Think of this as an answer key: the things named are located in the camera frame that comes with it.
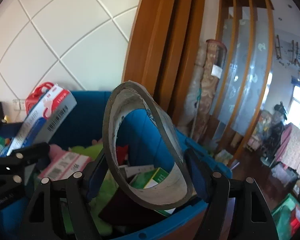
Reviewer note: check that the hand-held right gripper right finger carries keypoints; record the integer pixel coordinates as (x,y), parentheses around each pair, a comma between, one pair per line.
(198,177)

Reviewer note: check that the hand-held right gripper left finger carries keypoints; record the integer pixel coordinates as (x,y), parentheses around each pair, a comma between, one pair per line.
(95,177)

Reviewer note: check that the green plush frog hat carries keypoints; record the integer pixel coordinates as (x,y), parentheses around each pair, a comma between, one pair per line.
(105,192)

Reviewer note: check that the grey tape roll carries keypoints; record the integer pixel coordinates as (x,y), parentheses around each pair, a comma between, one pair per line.
(170,187)

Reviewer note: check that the maroon cloth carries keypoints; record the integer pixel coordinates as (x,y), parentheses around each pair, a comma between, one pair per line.
(125,210)

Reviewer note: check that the white red blue carton box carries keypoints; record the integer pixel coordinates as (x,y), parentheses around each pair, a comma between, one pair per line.
(47,110)

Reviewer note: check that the blue plastic storage crate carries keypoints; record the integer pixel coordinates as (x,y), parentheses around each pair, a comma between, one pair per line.
(90,120)

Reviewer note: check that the yellow green duck plush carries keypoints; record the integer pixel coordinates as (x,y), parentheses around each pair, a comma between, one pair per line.
(6,119)

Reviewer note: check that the pink plush toy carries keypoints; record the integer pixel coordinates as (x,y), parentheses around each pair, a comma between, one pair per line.
(55,152)

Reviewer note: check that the pink white box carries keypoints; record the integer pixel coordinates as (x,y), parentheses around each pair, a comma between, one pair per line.
(65,165)

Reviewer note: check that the pale green package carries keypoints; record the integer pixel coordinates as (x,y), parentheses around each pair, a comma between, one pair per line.
(223,156)

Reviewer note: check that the white green medicine box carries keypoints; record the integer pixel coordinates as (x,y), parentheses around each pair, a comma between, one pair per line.
(160,176)

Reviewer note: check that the red toy suitcase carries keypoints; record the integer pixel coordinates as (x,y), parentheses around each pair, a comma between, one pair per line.
(33,97)

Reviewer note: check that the grey rolled mat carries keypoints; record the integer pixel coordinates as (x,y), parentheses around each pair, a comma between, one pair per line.
(192,97)

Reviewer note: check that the green storage box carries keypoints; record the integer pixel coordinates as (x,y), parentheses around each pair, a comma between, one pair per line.
(285,212)

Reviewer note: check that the floral rolled carpet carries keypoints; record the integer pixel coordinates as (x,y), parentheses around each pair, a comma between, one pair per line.
(210,85)

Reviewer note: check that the hanging laundry on rack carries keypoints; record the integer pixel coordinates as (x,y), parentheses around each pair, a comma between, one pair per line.
(295,145)

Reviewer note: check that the wooden glass partition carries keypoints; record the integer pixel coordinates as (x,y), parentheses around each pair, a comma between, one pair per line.
(242,80)

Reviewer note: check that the wooden arch trim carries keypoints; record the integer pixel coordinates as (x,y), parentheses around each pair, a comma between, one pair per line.
(152,55)

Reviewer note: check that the white wall socket panel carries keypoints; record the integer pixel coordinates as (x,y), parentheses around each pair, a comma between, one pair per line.
(20,104)

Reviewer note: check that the wall branch decoration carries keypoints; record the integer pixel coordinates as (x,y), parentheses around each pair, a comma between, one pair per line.
(293,52)

